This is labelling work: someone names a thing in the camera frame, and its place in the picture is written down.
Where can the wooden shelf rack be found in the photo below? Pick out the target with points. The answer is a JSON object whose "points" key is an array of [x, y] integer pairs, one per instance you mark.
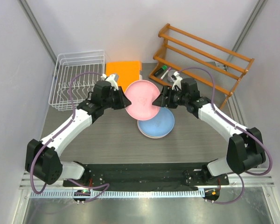
{"points": [[184, 51]]}

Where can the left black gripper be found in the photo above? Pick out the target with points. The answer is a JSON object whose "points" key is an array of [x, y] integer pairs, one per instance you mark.
{"points": [[123, 101]]}

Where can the pink plate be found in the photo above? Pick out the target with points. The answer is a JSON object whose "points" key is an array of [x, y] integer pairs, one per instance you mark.
{"points": [[142, 94]]}

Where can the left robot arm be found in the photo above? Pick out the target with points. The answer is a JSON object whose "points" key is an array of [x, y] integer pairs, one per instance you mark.
{"points": [[43, 156]]}

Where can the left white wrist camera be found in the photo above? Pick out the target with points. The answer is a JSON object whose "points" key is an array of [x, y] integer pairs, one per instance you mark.
{"points": [[112, 79]]}

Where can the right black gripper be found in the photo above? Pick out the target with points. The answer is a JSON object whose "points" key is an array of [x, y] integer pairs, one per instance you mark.
{"points": [[161, 101]]}

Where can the white wire dish rack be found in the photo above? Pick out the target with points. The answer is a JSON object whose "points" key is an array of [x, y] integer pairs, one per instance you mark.
{"points": [[74, 78]]}

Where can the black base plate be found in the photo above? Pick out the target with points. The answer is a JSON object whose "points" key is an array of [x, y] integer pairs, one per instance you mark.
{"points": [[147, 177]]}

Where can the purple plate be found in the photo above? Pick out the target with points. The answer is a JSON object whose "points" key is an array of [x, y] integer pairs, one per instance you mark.
{"points": [[155, 137]]}

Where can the green highlighter marker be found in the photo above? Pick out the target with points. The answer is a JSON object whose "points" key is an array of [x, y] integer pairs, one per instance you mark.
{"points": [[160, 70]]}

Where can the orange folder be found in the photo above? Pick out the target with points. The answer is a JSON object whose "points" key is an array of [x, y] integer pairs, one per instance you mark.
{"points": [[128, 72]]}

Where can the blue plate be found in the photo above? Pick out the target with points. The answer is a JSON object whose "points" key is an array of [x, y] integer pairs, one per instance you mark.
{"points": [[164, 115]]}

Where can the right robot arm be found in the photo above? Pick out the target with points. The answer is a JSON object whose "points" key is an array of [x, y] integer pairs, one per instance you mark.
{"points": [[244, 149]]}

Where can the slotted cable duct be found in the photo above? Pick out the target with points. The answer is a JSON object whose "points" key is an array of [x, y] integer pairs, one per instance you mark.
{"points": [[73, 193]]}

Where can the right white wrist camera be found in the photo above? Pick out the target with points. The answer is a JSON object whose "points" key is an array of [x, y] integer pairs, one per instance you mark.
{"points": [[176, 79]]}

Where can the pink white marker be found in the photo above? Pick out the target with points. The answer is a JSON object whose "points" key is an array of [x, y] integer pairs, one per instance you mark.
{"points": [[165, 73]]}

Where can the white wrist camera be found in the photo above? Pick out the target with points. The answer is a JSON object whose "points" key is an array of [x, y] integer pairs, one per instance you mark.
{"points": [[112, 79], [176, 79]]}

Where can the clear plastic cup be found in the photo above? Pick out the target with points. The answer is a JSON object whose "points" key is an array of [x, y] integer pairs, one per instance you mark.
{"points": [[169, 76]]}

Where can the yellow plate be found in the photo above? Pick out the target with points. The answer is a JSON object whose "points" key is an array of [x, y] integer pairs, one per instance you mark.
{"points": [[155, 128]]}

